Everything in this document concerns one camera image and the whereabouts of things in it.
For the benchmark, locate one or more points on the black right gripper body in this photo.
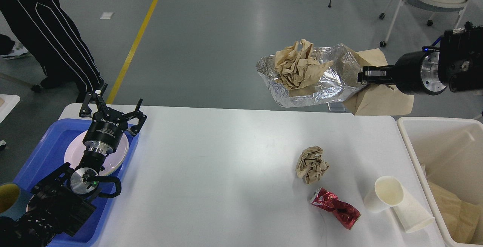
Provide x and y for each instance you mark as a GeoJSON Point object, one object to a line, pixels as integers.
{"type": "Point", "coordinates": [417, 73]}

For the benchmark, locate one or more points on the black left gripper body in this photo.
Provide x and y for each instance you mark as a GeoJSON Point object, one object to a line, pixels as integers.
{"type": "Point", "coordinates": [105, 132]}

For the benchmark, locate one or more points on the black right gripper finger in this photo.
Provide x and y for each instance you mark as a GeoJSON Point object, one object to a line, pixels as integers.
{"type": "Point", "coordinates": [378, 75]}

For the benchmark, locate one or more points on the small brown paper bag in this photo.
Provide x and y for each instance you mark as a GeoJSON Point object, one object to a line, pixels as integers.
{"type": "Point", "coordinates": [377, 100]}

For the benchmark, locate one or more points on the pink plate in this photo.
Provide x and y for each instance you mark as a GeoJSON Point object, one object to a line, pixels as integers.
{"type": "Point", "coordinates": [74, 153]}

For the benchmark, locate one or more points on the brown paper ball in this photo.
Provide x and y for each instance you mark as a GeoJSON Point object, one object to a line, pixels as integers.
{"type": "Point", "coordinates": [311, 166]}
{"type": "Point", "coordinates": [297, 68]}

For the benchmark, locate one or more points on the large brown paper bag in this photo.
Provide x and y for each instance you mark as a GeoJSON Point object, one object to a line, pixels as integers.
{"type": "Point", "coordinates": [461, 218]}

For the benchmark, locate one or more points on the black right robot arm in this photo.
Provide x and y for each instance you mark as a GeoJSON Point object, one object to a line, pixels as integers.
{"type": "Point", "coordinates": [454, 62]}

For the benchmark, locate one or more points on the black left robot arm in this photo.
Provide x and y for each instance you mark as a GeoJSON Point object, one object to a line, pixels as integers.
{"type": "Point", "coordinates": [62, 201]}

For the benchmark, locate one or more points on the left floor plate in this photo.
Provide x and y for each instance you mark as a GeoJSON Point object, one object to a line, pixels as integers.
{"type": "Point", "coordinates": [336, 107]}

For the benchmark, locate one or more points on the white plastic bin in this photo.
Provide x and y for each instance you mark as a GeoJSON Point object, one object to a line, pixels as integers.
{"type": "Point", "coordinates": [449, 153]}

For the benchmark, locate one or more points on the white side table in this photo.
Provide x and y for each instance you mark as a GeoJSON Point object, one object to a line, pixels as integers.
{"type": "Point", "coordinates": [8, 103]}

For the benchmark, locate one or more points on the person in black tracksuit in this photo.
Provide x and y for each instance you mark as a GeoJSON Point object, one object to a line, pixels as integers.
{"type": "Point", "coordinates": [45, 29]}

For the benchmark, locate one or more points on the white paper cup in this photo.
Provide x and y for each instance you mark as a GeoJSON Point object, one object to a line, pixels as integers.
{"type": "Point", "coordinates": [387, 192]}

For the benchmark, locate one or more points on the red foil wrapper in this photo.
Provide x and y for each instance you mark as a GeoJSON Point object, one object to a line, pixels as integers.
{"type": "Point", "coordinates": [328, 201]}

